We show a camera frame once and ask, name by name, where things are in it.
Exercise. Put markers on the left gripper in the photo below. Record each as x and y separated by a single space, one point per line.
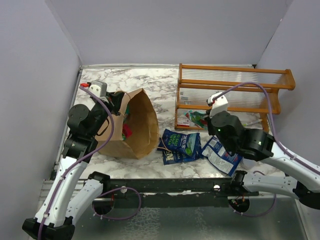
114 99

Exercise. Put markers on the teal snack packet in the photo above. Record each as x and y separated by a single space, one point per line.
198 118
126 115

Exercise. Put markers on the brown paper bag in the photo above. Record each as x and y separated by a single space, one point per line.
142 121

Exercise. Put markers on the Kettle sea salt vinegar chips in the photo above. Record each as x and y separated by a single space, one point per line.
168 144

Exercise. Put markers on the blue white snack bag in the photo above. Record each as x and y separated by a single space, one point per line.
219 158

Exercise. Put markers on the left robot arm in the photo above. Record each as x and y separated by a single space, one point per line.
59 213

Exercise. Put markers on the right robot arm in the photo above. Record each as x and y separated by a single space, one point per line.
302 179

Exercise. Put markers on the red snack packet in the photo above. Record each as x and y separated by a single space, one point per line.
126 131

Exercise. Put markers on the red white staples box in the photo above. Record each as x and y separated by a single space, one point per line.
183 122

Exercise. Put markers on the staple strip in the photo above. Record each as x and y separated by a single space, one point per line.
185 97

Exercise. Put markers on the green marker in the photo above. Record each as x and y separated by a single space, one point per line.
252 122

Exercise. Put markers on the wooden shelf rack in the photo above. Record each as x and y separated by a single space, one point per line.
261 86

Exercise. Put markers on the pink marker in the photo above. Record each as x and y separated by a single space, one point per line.
254 128

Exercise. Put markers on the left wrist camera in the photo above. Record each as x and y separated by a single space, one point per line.
98 88

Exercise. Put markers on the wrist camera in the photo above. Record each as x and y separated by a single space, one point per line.
218 105
98 88

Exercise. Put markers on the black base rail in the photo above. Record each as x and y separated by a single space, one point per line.
167 192

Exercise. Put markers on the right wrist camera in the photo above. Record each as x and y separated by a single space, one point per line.
218 105

